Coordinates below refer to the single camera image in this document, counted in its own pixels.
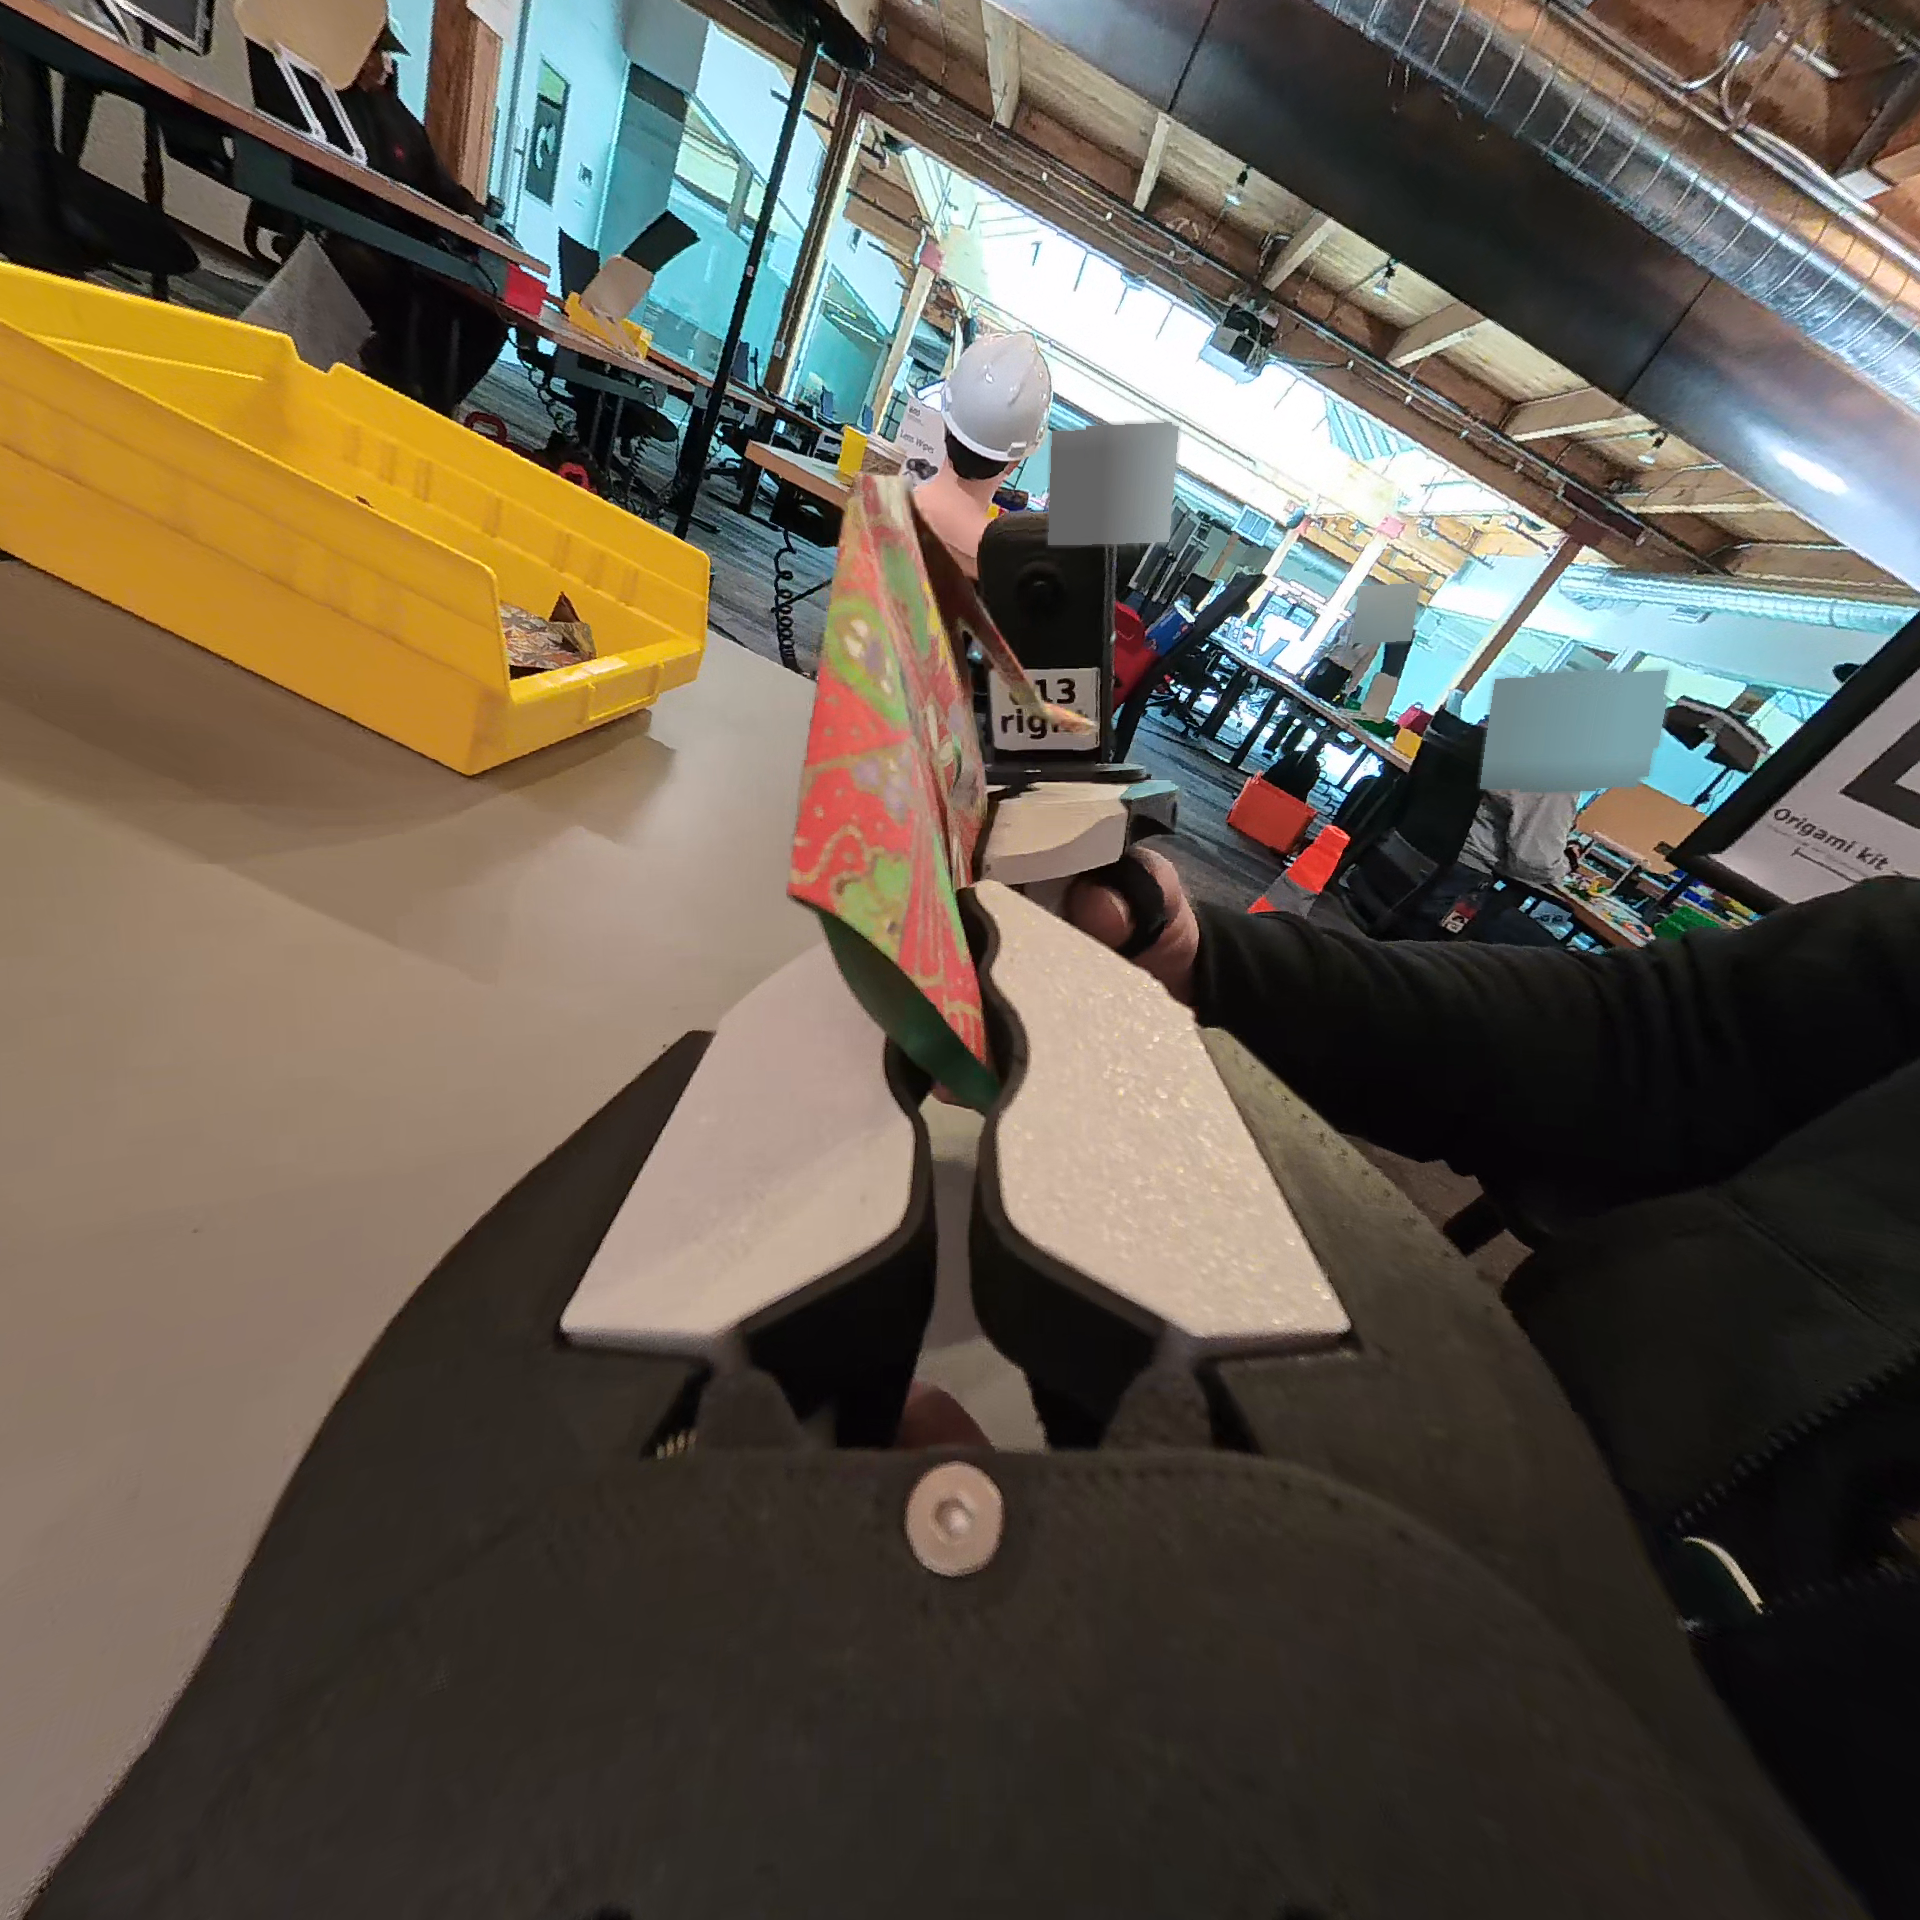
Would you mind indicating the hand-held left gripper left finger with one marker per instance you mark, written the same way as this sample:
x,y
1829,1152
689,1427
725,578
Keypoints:
x,y
764,1186

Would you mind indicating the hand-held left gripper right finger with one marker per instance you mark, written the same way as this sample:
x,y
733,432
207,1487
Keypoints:
x,y
1141,1171

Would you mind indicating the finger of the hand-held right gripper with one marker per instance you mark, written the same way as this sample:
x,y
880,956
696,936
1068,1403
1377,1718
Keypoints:
x,y
1050,840

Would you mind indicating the red green patterned origami paper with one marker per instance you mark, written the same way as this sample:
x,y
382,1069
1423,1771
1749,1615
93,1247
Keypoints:
x,y
886,780

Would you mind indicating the person's right forearm black sleeve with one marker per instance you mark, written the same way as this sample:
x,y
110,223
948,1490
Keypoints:
x,y
1500,1037

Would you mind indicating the person's right hand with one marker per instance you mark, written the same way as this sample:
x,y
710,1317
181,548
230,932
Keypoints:
x,y
1170,944

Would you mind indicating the mannequin bust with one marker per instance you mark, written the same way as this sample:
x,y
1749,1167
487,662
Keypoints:
x,y
961,503

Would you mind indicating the white hard hat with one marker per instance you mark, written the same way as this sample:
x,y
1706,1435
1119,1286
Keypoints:
x,y
998,395

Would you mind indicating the orange plastic crate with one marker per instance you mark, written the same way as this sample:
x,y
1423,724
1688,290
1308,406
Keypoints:
x,y
1271,814

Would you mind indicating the orange traffic cone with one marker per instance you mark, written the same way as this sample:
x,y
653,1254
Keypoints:
x,y
1308,879

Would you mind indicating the ceiling projector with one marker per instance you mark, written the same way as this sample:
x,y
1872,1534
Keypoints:
x,y
1241,340

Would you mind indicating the black vertical pole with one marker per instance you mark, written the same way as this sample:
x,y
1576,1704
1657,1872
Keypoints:
x,y
751,284

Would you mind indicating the folded patterned origami piece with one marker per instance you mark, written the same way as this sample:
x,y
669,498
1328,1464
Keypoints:
x,y
546,639

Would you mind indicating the person's black jacket torso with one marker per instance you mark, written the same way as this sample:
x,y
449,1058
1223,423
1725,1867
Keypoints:
x,y
1769,1424

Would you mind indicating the yellow plastic bin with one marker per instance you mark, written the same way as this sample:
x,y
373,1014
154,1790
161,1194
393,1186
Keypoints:
x,y
301,511

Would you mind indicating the white black-framed sign board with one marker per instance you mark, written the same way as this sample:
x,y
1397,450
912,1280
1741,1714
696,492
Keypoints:
x,y
1822,840

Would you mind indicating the long wooden workbench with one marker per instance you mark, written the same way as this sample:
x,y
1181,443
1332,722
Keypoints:
x,y
301,165

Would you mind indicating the silver ventilation duct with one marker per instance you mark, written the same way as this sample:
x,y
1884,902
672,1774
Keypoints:
x,y
1681,181

